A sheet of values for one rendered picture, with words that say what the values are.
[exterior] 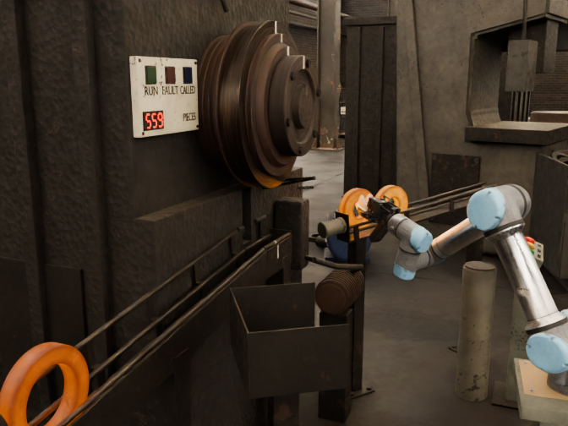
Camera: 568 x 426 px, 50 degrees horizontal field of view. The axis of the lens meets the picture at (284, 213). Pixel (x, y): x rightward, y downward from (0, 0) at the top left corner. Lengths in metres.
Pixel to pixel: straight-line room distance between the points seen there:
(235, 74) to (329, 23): 9.15
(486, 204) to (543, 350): 0.42
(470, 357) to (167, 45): 1.57
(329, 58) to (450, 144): 6.51
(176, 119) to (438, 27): 3.07
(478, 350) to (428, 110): 2.35
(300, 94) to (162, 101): 0.40
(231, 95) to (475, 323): 1.29
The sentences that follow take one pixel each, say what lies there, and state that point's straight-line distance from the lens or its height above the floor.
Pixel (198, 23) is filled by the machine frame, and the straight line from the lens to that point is 1.70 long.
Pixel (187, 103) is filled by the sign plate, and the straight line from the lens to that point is 1.60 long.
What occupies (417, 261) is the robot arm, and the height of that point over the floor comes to 0.60.
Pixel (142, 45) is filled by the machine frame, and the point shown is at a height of 1.27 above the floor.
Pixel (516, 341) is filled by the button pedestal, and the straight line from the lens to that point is 2.45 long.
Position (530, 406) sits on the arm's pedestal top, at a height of 0.30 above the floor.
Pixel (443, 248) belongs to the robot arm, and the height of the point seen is 0.64.
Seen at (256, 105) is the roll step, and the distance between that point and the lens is 1.61.
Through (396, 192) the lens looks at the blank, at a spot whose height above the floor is 0.77.
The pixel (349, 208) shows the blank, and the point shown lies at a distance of 2.22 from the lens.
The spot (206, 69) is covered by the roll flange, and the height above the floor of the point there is 1.22.
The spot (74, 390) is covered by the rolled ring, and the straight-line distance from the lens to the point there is 1.20.
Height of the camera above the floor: 1.19
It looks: 12 degrees down
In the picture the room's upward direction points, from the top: straight up
